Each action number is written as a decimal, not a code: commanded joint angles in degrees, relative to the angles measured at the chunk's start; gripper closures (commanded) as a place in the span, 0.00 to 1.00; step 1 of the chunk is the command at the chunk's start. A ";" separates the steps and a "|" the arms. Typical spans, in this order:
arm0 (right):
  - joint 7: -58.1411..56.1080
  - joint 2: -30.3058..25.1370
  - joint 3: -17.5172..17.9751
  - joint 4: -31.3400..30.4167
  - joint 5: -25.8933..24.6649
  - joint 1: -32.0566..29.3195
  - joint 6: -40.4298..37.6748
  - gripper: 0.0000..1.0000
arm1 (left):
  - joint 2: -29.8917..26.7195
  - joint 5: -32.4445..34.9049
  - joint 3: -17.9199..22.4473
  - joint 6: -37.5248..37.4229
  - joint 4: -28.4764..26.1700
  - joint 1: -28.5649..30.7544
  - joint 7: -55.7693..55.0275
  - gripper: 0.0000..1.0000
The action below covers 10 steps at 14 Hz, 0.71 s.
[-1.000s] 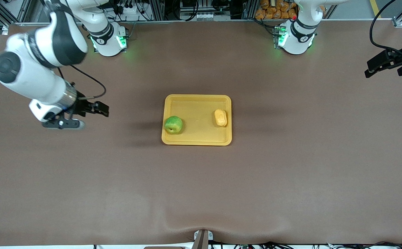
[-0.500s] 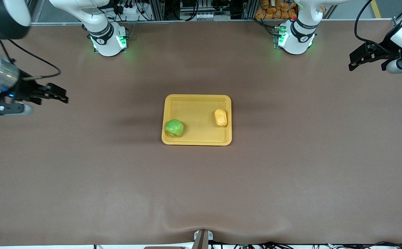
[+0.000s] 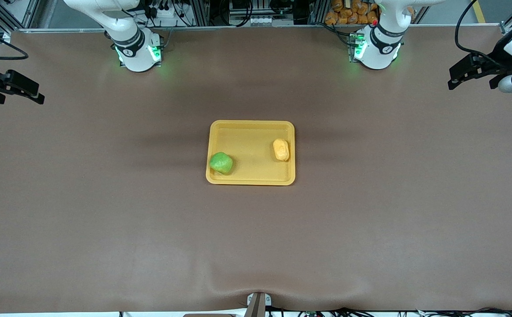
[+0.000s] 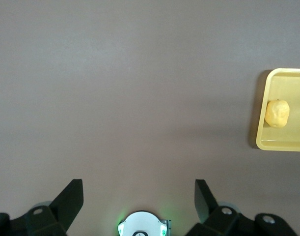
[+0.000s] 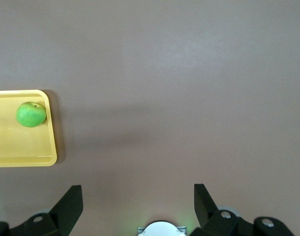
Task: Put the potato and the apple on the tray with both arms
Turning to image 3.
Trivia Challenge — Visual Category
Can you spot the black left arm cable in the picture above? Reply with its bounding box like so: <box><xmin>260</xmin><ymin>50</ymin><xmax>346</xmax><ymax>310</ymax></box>
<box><xmin>454</xmin><ymin>0</ymin><xmax>509</xmax><ymax>66</ymax></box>

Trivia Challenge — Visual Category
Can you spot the yellow potato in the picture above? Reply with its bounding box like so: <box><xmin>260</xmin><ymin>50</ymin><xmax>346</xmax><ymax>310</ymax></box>
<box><xmin>273</xmin><ymin>138</ymin><xmax>291</xmax><ymax>162</ymax></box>

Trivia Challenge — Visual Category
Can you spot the white power strip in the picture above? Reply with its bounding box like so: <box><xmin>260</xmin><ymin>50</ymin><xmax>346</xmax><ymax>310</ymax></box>
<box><xmin>148</xmin><ymin>4</ymin><xmax>181</xmax><ymax>20</ymax></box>

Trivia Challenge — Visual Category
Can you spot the long silver table edge rail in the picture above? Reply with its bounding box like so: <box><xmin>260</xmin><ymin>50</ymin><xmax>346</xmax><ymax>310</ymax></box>
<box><xmin>3</xmin><ymin>26</ymin><xmax>503</xmax><ymax>34</ymax></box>

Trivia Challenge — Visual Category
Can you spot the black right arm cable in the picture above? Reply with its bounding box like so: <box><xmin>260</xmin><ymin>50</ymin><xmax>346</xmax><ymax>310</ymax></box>
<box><xmin>0</xmin><ymin>24</ymin><xmax>29</xmax><ymax>61</ymax></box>

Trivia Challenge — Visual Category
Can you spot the brown post with metal clamp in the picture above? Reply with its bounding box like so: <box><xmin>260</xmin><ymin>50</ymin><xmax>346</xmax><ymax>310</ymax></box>
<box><xmin>246</xmin><ymin>292</ymin><xmax>272</xmax><ymax>317</ymax></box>

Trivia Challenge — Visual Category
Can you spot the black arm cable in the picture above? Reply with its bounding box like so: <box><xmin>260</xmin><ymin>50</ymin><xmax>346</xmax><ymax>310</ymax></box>
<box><xmin>0</xmin><ymin>24</ymin><xmax>29</xmax><ymax>61</ymax></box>
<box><xmin>454</xmin><ymin>0</ymin><xmax>509</xmax><ymax>66</ymax></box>

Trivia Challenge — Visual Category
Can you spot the yellow plastic tray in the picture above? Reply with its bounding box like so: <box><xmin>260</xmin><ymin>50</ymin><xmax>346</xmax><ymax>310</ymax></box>
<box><xmin>206</xmin><ymin>120</ymin><xmax>296</xmax><ymax>186</ymax></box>

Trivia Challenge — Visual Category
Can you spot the pile of orange toy food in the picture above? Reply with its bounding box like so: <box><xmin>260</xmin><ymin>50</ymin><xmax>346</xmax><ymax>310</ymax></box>
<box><xmin>325</xmin><ymin>0</ymin><xmax>379</xmax><ymax>25</ymax></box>

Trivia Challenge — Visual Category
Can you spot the aluminium frame post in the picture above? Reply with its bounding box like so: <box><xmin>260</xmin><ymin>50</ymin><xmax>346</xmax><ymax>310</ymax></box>
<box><xmin>307</xmin><ymin>0</ymin><xmax>327</xmax><ymax>25</ymax></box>
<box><xmin>192</xmin><ymin>0</ymin><xmax>212</xmax><ymax>27</ymax></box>

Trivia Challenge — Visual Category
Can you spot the green apple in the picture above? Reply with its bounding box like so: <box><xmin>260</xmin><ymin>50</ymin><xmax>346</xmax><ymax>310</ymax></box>
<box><xmin>209</xmin><ymin>152</ymin><xmax>234</xmax><ymax>176</ymax></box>

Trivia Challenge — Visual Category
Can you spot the brown table mat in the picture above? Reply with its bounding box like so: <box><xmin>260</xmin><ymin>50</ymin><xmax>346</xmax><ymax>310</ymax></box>
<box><xmin>0</xmin><ymin>26</ymin><xmax>512</xmax><ymax>314</ymax></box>

